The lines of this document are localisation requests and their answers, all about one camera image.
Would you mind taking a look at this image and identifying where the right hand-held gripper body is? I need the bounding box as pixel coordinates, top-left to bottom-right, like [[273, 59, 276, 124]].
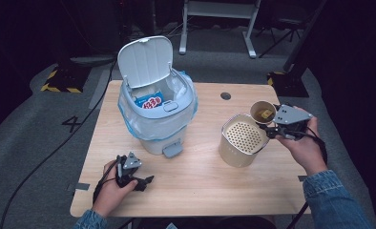
[[271, 103, 314, 141]]

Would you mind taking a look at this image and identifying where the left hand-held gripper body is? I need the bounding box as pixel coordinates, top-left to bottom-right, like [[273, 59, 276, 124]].
[[115, 151, 143, 189]]

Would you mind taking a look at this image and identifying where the brown paper cup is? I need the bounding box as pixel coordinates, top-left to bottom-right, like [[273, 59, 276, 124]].
[[249, 100, 278, 126]]

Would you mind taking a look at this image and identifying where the beige container with strainer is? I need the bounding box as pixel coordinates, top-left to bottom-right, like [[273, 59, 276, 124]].
[[218, 113, 272, 169]]

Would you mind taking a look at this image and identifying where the white pedal trash bin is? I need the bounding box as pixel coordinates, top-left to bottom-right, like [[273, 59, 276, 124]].
[[116, 34, 199, 159]]

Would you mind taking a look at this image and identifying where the blue snack packet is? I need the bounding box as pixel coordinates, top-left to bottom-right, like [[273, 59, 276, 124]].
[[134, 91, 166, 110]]

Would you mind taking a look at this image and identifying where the person's left hand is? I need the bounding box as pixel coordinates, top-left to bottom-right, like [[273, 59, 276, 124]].
[[93, 159, 139, 219]]

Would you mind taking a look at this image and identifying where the person's right hand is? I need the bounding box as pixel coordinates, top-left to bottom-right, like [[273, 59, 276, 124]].
[[276, 106, 329, 177]]

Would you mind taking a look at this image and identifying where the black stand with base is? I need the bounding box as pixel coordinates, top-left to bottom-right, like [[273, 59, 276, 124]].
[[266, 0, 327, 98]]

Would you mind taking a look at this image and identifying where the grey tape strip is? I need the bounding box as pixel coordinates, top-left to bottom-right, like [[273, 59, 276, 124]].
[[74, 182, 92, 192]]

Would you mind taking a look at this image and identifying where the clear blue bin liner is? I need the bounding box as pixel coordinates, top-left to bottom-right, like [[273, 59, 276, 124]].
[[117, 70, 199, 143]]

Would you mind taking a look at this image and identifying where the black tripod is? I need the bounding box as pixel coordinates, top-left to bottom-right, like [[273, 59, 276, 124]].
[[258, 17, 306, 59]]

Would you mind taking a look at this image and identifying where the black stand base striped tape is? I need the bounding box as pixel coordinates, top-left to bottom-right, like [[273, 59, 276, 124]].
[[40, 62, 92, 94]]

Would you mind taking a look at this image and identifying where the left hand-held gripper cable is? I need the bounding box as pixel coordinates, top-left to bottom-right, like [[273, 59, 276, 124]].
[[92, 158, 121, 204]]

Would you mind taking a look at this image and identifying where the hand-held gripper cable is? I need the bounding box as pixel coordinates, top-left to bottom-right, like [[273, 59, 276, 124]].
[[92, 158, 121, 204], [303, 126, 329, 166]]

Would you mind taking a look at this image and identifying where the right hand-held gripper cable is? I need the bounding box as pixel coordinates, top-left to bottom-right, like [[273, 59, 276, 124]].
[[303, 126, 329, 166]]

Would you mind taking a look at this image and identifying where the black floor cable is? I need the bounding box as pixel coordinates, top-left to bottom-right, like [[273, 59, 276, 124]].
[[0, 47, 136, 229]]

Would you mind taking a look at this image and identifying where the white desk frame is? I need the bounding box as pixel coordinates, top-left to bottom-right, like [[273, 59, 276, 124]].
[[178, 0, 262, 60]]

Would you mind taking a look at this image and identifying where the tangle of floor cables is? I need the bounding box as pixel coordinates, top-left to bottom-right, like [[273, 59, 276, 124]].
[[125, 17, 185, 50]]

